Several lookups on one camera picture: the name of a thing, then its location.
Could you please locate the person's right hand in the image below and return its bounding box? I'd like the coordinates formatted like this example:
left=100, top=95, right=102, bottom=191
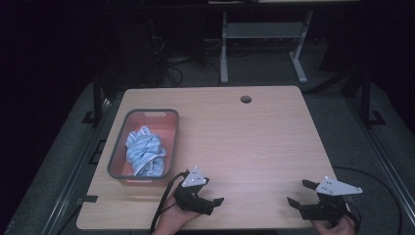
left=311, top=213, right=357, bottom=235

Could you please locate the pink plastic basket grey rim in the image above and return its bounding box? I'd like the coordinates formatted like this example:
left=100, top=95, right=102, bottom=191
left=107, top=108, right=180, bottom=182

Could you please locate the light blue cloth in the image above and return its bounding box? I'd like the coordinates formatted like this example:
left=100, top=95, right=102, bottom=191
left=124, top=125, right=167, bottom=177

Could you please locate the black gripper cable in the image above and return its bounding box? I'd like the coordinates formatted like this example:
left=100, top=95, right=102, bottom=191
left=149, top=169, right=191, bottom=235
left=332, top=165, right=403, bottom=235

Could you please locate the tangle of floor cables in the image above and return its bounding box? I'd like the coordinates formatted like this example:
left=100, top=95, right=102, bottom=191
left=151, top=33, right=223, bottom=88

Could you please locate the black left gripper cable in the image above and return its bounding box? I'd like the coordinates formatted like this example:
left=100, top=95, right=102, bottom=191
left=149, top=169, right=191, bottom=235

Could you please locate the black metal post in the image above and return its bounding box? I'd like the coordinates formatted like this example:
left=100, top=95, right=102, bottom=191
left=356, top=70, right=387, bottom=127
left=81, top=70, right=114, bottom=126

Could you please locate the person's left hand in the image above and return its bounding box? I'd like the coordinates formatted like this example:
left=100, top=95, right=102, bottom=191
left=152, top=195, right=201, bottom=235

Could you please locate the grey metal stand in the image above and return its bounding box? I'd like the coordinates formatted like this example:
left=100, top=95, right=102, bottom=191
left=219, top=10, right=314, bottom=85

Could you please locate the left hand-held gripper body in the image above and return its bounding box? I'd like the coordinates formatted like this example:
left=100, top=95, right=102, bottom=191
left=172, top=165, right=215, bottom=216

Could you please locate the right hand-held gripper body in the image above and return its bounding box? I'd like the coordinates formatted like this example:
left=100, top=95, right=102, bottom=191
left=299, top=175, right=363, bottom=226

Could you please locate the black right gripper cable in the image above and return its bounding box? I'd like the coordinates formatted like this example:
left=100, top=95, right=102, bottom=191
left=332, top=165, right=403, bottom=235

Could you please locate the aluminium floor rail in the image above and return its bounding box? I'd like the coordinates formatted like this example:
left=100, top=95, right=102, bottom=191
left=346, top=96, right=415, bottom=227
left=40, top=97, right=114, bottom=235

